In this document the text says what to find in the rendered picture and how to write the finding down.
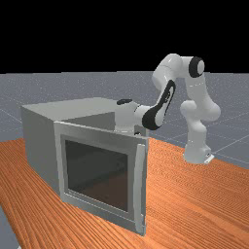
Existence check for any grey microwave door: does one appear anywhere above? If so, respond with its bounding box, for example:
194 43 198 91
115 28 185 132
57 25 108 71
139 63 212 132
53 120 151 237

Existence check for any grey microwave oven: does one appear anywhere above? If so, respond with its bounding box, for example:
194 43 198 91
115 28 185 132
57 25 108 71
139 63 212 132
20 96 120 197

